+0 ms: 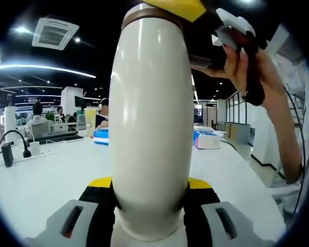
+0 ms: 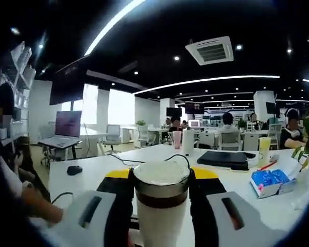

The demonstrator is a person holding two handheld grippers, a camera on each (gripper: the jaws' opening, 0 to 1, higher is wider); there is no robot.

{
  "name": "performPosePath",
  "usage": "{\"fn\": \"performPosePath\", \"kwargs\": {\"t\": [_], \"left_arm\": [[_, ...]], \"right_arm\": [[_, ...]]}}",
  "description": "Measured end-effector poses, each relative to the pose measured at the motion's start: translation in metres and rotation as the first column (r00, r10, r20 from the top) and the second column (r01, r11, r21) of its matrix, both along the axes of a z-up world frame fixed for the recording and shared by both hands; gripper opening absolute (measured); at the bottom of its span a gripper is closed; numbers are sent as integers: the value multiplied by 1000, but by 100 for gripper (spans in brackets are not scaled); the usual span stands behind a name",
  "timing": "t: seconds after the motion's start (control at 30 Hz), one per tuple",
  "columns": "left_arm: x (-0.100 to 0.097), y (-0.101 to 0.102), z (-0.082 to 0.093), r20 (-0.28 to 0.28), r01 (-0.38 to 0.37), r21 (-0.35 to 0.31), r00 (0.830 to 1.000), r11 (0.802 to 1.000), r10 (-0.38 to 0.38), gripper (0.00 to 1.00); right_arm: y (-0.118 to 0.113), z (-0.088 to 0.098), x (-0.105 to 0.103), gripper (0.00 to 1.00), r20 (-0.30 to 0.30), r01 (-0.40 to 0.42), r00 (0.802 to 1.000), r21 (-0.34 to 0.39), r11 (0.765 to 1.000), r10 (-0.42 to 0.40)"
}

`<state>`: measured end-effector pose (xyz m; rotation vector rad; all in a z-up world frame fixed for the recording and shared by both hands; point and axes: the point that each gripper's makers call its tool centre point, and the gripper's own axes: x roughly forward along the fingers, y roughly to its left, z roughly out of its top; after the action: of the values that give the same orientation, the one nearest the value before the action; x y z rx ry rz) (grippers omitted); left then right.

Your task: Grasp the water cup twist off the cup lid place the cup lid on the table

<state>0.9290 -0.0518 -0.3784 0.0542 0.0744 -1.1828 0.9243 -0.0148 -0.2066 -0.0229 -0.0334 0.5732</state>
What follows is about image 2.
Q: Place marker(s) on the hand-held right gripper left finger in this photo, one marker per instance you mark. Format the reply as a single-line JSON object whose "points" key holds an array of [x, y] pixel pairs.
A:
{"points": [[92, 218]]}

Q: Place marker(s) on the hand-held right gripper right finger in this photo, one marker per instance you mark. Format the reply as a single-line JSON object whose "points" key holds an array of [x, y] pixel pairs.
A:
{"points": [[234, 221]]}

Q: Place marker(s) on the cream water cup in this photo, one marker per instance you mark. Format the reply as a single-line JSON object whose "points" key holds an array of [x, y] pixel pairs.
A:
{"points": [[159, 226]]}

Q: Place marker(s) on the yellow drink cup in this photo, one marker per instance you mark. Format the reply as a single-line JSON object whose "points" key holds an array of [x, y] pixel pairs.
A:
{"points": [[264, 154]]}

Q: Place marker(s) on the white table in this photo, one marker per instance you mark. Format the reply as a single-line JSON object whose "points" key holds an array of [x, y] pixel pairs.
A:
{"points": [[92, 175]]}

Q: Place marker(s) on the black computer mouse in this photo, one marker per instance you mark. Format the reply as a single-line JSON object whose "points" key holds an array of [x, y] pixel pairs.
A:
{"points": [[74, 170]]}

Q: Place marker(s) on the blue and white tissue pack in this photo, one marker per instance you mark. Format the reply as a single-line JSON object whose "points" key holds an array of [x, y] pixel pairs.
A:
{"points": [[270, 180]]}

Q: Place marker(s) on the black closed laptop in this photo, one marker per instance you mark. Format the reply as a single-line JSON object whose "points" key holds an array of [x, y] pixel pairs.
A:
{"points": [[221, 159]]}

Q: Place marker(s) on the red pen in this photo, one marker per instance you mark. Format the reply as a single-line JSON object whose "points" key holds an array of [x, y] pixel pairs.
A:
{"points": [[269, 164]]}

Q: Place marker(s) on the white mesh office chair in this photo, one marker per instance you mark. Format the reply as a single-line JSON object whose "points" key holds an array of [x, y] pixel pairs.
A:
{"points": [[229, 141]]}

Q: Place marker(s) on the grey office chair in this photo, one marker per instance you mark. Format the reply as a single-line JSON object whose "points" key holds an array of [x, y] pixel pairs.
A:
{"points": [[112, 133], [143, 133]]}

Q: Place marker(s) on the person's white shirt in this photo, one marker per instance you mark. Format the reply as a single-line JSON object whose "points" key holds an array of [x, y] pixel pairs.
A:
{"points": [[10, 177]]}

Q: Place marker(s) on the white paper towel roll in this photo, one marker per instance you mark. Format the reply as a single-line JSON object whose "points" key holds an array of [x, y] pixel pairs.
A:
{"points": [[188, 141]]}

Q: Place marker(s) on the laptop with purple screen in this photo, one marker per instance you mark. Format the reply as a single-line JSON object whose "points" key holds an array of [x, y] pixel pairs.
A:
{"points": [[67, 123]]}

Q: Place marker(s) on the pink tumbler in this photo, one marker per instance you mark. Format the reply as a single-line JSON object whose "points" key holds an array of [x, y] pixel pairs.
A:
{"points": [[177, 140]]}

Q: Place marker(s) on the large black hanging screen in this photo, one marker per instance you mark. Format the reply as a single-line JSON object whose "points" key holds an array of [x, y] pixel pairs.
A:
{"points": [[67, 82]]}

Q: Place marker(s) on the curved ceiling light strip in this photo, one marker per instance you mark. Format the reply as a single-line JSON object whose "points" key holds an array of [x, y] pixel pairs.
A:
{"points": [[247, 76]]}

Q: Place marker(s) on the ceiling air conditioner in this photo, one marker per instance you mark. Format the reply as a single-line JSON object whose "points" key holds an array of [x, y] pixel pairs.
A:
{"points": [[211, 51]]}

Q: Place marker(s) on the white wall shelf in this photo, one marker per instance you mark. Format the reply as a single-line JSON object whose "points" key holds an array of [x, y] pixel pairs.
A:
{"points": [[20, 77]]}

